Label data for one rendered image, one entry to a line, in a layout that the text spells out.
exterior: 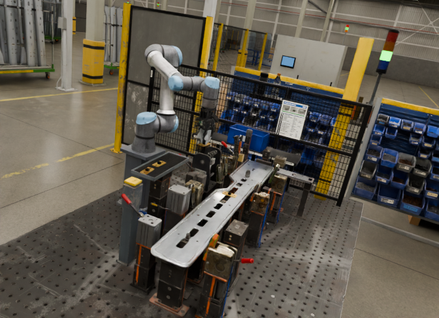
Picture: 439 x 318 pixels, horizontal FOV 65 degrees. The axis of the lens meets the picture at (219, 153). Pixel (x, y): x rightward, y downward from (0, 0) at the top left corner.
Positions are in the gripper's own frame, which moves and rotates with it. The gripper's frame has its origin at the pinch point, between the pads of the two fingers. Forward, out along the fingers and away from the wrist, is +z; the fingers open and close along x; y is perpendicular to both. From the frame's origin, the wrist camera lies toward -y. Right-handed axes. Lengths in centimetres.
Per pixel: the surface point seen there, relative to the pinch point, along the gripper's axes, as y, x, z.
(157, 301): 58, 19, 58
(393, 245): -224, 133, 130
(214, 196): 1.2, 12.1, 29.3
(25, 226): -4, -164, 129
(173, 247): 55, 21, 29
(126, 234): 48, -10, 41
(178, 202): 30.7, 6.5, 23.4
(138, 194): 44.5, -7.9, 19.3
